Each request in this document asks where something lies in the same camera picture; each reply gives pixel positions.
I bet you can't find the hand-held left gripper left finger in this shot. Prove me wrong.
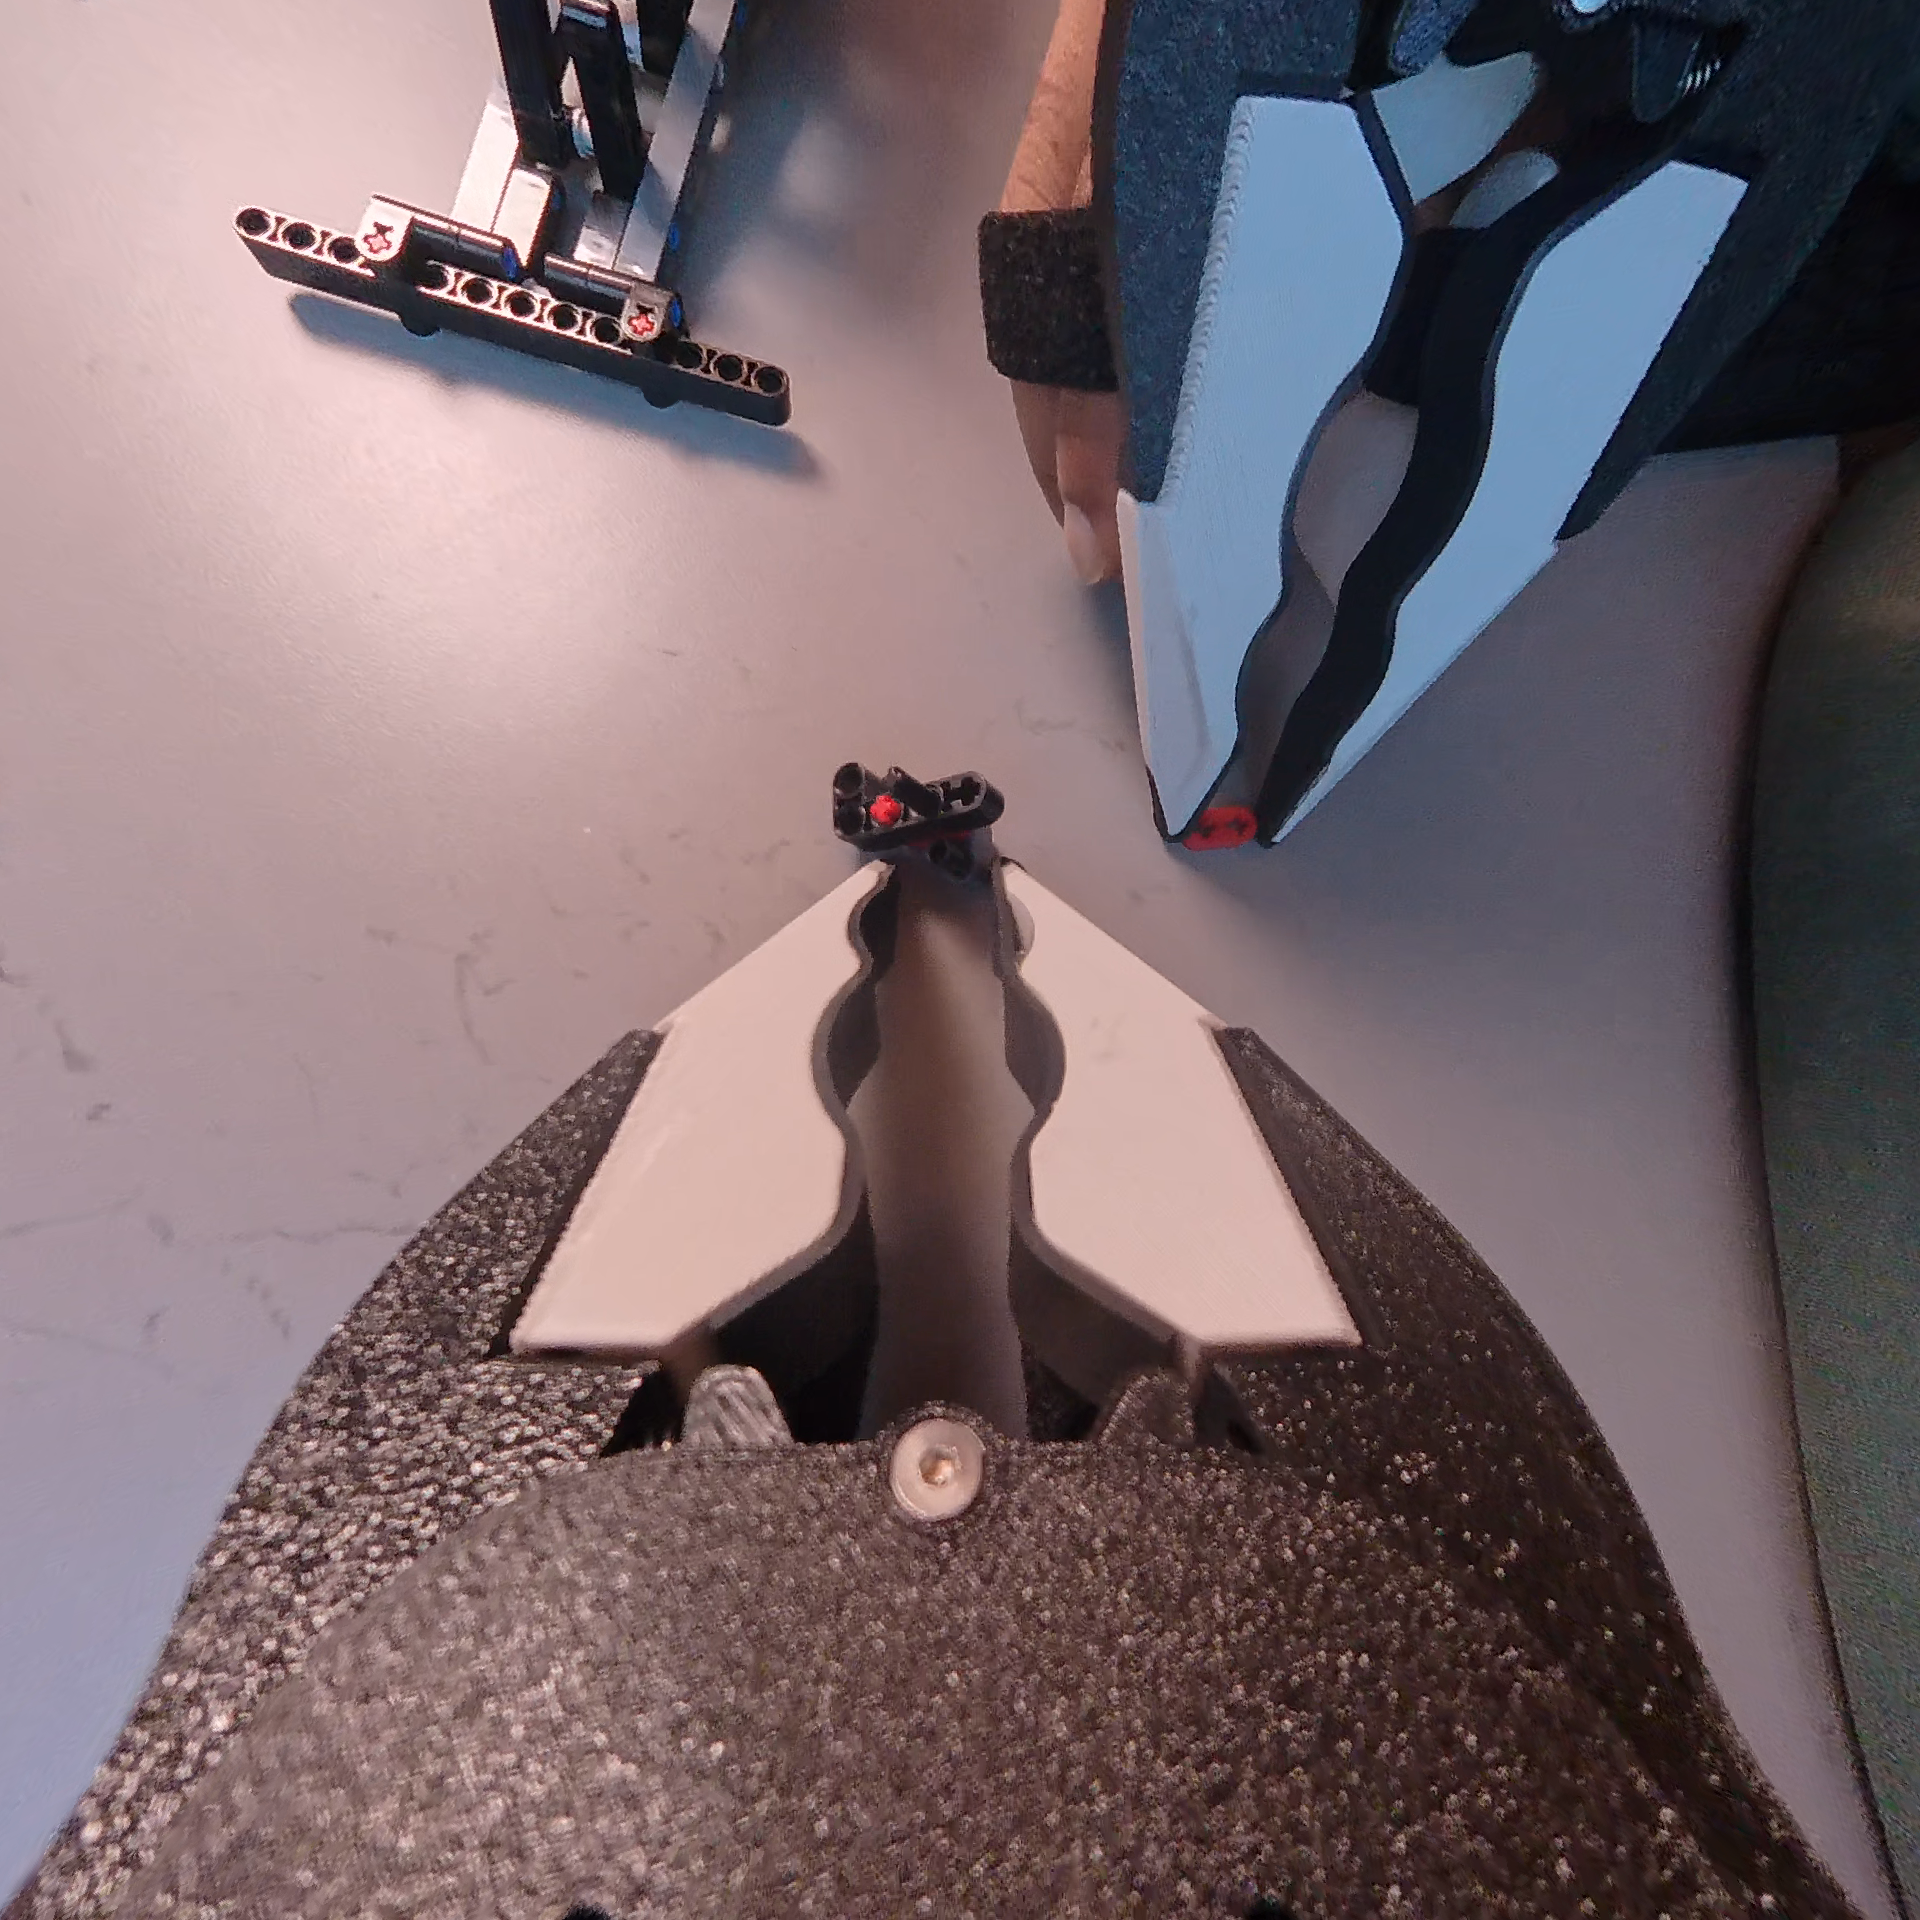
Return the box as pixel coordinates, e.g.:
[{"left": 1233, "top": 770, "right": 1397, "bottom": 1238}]
[{"left": 510, "top": 866, "right": 898, "bottom": 1370}]

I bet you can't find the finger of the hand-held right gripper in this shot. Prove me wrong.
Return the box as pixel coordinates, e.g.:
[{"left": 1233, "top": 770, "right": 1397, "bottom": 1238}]
[
  {"left": 1119, "top": 95, "right": 1419, "bottom": 846},
  {"left": 1258, "top": 163, "right": 1754, "bottom": 846}
]

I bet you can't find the small black red lego assembly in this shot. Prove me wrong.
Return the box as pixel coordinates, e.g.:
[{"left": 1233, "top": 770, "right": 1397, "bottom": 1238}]
[{"left": 830, "top": 761, "right": 1005, "bottom": 858}]

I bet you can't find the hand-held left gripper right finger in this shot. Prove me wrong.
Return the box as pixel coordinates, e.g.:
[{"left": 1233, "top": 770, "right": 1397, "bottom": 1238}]
[{"left": 991, "top": 866, "right": 1367, "bottom": 1370}]

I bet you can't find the grey desk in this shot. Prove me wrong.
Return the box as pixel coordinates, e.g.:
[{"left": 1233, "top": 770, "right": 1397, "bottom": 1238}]
[{"left": 0, "top": 0, "right": 1920, "bottom": 1920}]

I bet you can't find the brick vehicle model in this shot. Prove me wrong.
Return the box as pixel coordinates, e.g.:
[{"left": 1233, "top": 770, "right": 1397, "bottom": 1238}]
[{"left": 231, "top": 0, "right": 798, "bottom": 426}]

